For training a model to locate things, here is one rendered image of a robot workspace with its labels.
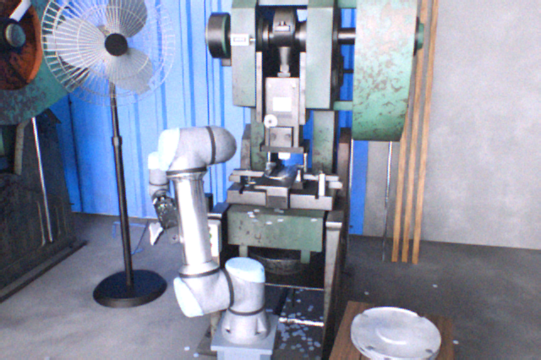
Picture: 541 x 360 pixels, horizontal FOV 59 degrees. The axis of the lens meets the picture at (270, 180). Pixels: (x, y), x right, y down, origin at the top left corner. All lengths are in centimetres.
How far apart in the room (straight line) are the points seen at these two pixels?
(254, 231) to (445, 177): 169
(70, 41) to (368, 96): 132
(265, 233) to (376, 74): 78
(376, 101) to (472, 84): 162
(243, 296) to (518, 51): 237
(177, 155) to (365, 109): 69
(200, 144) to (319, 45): 73
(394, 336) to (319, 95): 91
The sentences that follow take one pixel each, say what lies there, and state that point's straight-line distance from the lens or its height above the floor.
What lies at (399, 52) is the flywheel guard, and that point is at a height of 128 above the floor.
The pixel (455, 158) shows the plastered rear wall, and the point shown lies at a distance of 328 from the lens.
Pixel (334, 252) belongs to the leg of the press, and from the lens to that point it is 188.
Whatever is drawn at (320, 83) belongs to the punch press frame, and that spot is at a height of 116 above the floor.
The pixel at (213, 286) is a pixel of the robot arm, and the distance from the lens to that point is 139.
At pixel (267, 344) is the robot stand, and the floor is 45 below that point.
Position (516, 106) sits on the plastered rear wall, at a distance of 329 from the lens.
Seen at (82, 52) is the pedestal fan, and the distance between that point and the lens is 231.
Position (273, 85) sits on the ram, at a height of 114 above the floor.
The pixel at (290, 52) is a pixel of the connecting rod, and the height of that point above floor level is 127.
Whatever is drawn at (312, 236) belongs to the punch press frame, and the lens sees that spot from 192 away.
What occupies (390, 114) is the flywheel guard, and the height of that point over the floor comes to 107.
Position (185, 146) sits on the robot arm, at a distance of 134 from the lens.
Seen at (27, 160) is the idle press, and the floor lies 66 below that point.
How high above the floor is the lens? 133
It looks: 17 degrees down
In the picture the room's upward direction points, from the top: straight up
